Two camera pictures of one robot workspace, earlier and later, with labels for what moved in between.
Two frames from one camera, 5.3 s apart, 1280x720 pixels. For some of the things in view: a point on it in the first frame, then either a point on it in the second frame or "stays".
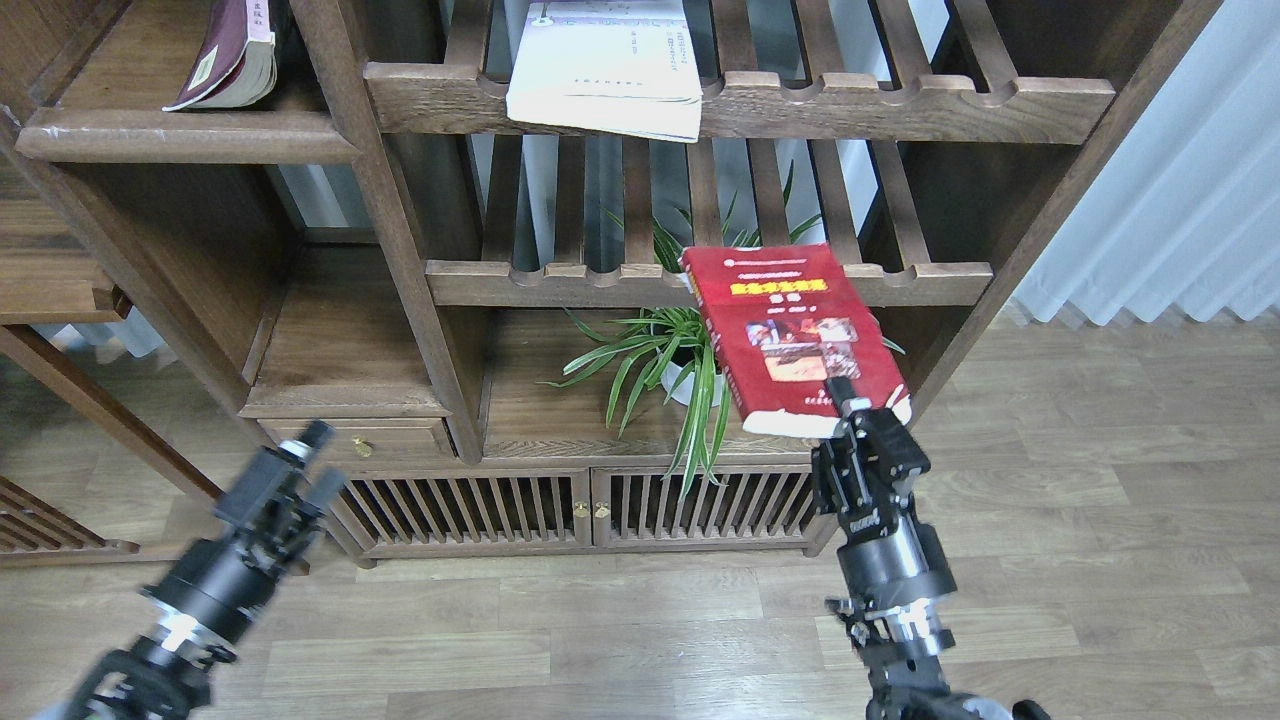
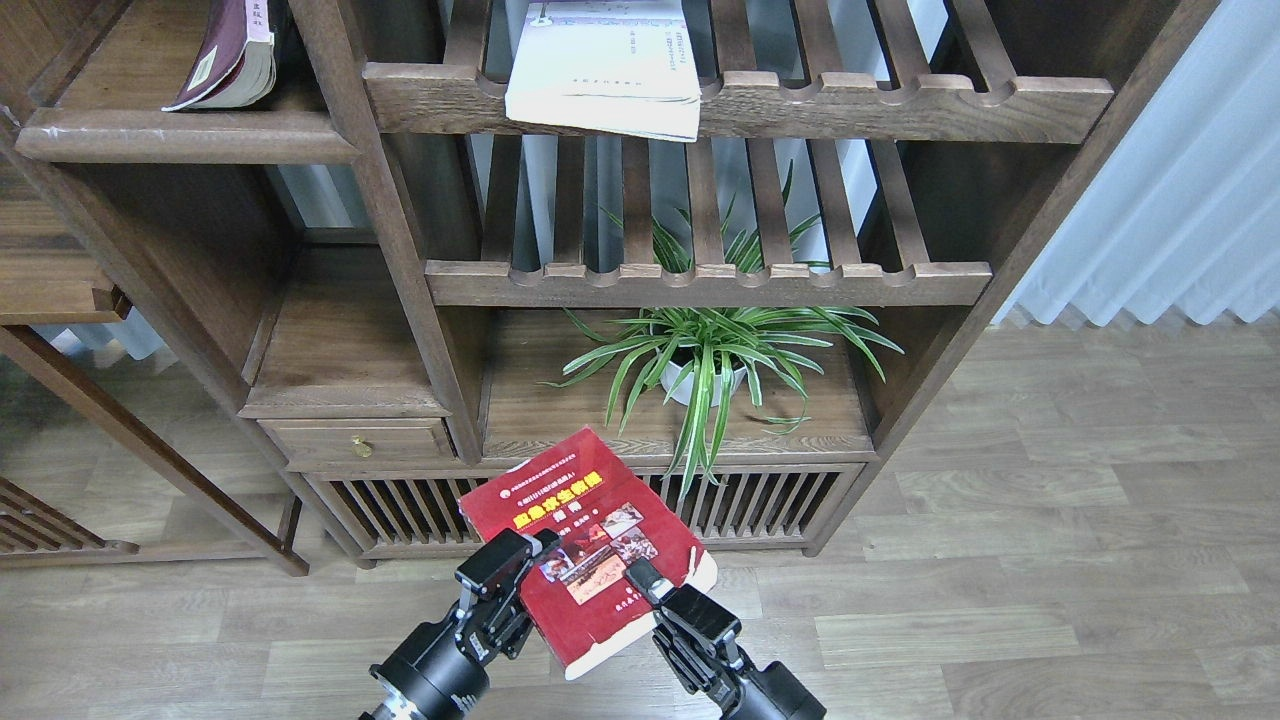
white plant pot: (669, 372) stays
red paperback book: (784, 321) -> (606, 517)
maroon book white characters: (236, 62) stays
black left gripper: (217, 587) -> (431, 671)
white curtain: (1188, 216) stays
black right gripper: (864, 471) -> (695, 636)
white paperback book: (617, 66) stays
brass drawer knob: (362, 447) stays
